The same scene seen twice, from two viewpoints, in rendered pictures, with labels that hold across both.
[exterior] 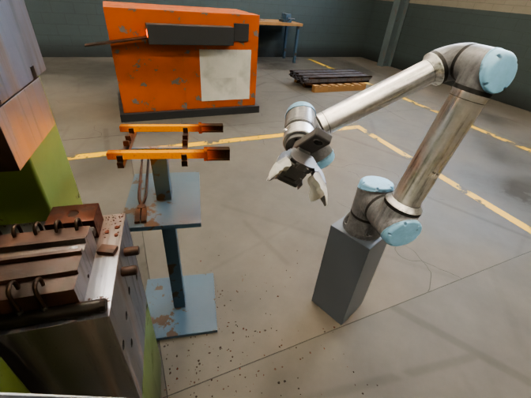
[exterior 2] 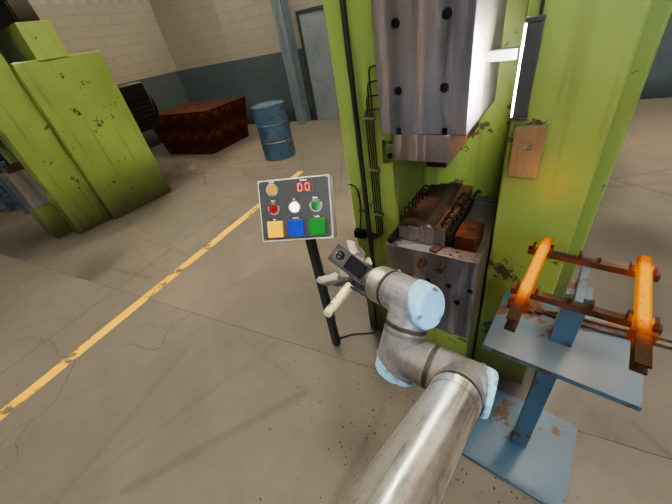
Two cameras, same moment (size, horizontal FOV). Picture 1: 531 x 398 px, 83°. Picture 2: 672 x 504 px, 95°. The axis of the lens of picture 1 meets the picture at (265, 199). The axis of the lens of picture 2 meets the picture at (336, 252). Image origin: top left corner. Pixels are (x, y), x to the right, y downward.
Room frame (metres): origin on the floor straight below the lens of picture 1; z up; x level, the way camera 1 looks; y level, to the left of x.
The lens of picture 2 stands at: (1.19, -0.44, 1.70)
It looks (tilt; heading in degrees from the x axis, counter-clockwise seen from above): 35 degrees down; 148
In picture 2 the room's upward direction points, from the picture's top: 11 degrees counter-clockwise
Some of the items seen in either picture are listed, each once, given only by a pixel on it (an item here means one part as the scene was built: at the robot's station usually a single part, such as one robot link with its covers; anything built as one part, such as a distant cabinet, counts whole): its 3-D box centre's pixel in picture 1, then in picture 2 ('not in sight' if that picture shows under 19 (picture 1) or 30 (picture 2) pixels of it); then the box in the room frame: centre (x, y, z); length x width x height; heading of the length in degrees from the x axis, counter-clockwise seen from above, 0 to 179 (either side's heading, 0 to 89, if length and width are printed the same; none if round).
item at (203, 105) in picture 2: not in sight; (202, 126); (-6.62, 1.58, 0.43); 1.89 x 1.20 x 0.85; 26
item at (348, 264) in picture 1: (348, 268); not in sight; (1.17, -0.49, 0.30); 0.22 x 0.22 x 0.60; 46
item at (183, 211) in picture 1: (164, 197); (560, 339); (1.05, 0.44, 0.76); 0.40 x 0.30 x 0.02; 14
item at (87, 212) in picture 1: (76, 222); (469, 236); (0.64, 0.53, 0.95); 0.12 x 0.09 x 0.07; 108
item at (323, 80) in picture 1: (330, 79); not in sight; (6.44, -1.09, 0.12); 1.58 x 0.80 x 0.24; 116
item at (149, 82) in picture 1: (178, 61); not in sight; (4.38, 1.35, 0.63); 2.10 x 1.12 x 1.25; 116
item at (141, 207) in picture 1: (143, 181); (611, 329); (1.14, 0.56, 0.77); 0.60 x 0.04 x 0.01; 19
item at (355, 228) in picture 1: (364, 219); not in sight; (1.17, -0.49, 0.65); 0.19 x 0.19 x 0.10
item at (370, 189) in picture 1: (373, 197); not in sight; (1.16, -0.49, 0.79); 0.17 x 0.15 x 0.18; 15
